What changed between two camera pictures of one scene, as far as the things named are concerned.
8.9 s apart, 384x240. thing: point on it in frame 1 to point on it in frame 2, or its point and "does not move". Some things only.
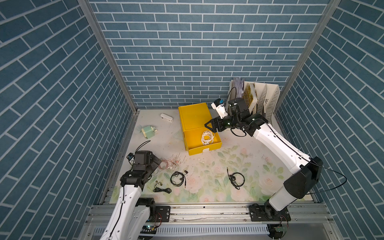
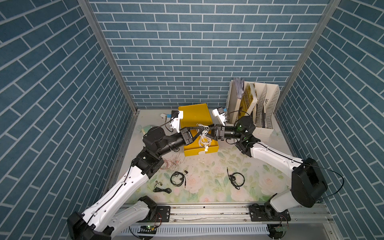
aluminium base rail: x=226 y=222 does not move
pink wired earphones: x=166 y=163 does not move
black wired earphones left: x=158 y=189 does not move
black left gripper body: x=150 y=168 to x=182 y=132
